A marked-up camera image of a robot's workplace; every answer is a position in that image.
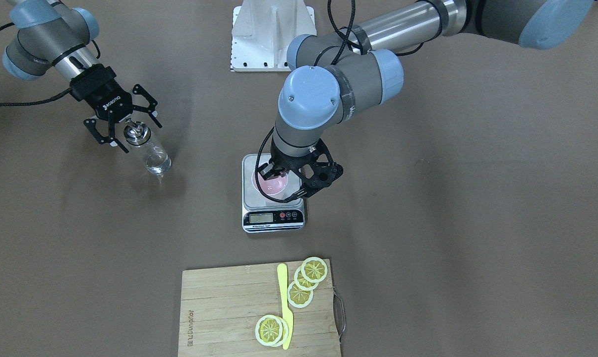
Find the wooden cutting board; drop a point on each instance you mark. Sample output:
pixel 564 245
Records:
pixel 220 307

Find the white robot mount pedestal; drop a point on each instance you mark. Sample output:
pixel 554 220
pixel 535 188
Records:
pixel 263 30

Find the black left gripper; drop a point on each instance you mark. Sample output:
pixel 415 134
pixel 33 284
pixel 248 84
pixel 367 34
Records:
pixel 285 162

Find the silver digital kitchen scale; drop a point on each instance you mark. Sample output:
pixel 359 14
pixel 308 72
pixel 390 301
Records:
pixel 260 214

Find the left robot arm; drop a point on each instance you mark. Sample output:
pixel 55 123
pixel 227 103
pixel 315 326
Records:
pixel 334 77

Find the middle lemon slice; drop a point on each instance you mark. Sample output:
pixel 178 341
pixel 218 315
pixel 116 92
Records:
pixel 302 282

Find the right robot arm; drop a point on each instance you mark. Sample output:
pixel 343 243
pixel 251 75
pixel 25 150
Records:
pixel 53 35

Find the glass sauce bottle metal spout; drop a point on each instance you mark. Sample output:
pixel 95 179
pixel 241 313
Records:
pixel 148 148

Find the pink plastic cup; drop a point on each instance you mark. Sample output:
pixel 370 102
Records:
pixel 270 187

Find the yellow plastic knife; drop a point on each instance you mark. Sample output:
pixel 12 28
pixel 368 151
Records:
pixel 287 314

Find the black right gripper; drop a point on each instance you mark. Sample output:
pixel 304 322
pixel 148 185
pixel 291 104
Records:
pixel 99 93

